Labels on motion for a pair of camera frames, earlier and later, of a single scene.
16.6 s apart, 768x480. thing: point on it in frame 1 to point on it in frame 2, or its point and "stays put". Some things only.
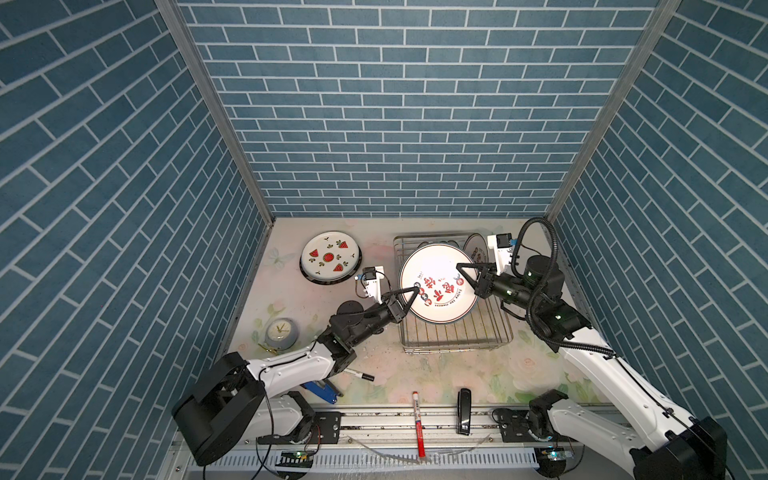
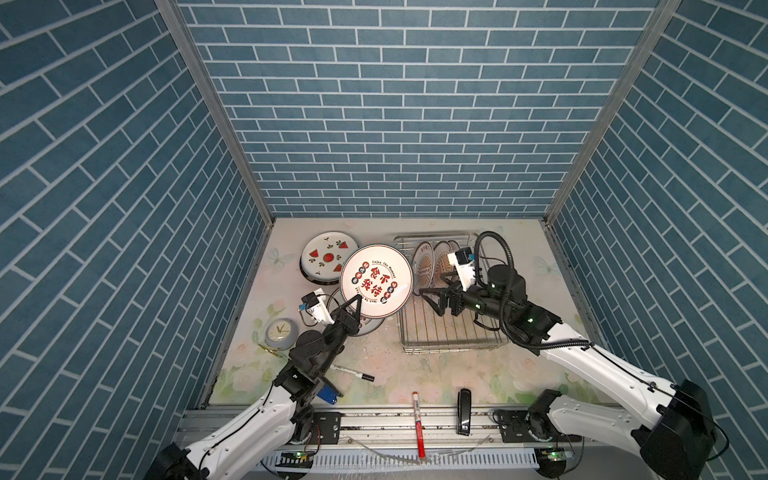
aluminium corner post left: (173, 10) stays put
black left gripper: (394, 308) to (349, 324)
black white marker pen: (361, 375) stays put
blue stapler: (328, 393) stays put
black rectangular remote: (463, 411) stays put
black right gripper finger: (478, 265) to (425, 291)
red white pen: (419, 427) stays put
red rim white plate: (445, 293) to (382, 277)
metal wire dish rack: (485, 326) stays put
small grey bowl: (282, 334) stays put
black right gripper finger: (470, 281) to (438, 308)
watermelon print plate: (330, 255) stays put
